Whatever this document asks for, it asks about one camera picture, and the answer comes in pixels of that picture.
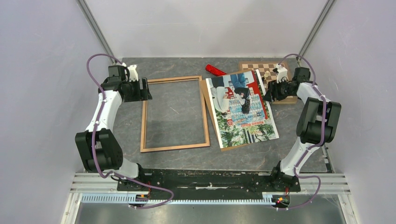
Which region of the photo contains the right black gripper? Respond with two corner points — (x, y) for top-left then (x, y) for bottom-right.
(263, 78), (295, 102)

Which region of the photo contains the wooden picture frame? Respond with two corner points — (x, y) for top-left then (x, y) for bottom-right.
(140, 76), (210, 153)

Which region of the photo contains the colourful photo poster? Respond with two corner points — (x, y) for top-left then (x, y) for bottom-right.
(205, 70), (280, 149)

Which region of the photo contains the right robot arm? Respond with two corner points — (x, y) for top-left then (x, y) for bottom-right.
(264, 64), (341, 191)

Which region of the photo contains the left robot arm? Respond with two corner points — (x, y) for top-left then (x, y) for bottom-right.
(75, 63), (152, 190)

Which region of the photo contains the wooden chessboard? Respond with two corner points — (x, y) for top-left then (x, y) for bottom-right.
(239, 61), (298, 104)

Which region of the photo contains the red cylindrical object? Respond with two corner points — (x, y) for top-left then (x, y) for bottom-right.
(205, 64), (227, 77)

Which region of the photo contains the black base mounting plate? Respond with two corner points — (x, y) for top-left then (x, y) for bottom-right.
(117, 168), (301, 200)

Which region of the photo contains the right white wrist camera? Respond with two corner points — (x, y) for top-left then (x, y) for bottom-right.
(273, 64), (289, 83)

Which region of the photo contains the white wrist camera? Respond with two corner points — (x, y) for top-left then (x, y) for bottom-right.
(121, 63), (139, 82)
(273, 64), (289, 83)

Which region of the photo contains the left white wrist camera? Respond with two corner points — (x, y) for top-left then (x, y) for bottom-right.
(121, 63), (139, 82)

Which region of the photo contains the brown frame backing board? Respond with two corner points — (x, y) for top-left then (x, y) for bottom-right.
(199, 69), (279, 153)

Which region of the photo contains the right aluminium corner post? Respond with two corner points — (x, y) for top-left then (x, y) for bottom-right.
(298, 0), (337, 56)

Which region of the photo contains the aluminium corner post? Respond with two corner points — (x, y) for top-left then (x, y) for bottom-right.
(76, 0), (115, 56)
(298, 0), (337, 56)

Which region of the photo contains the left aluminium corner post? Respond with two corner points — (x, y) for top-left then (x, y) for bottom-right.
(76, 0), (115, 56)

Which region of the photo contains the aluminium rail frame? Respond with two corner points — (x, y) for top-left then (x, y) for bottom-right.
(61, 169), (360, 224)

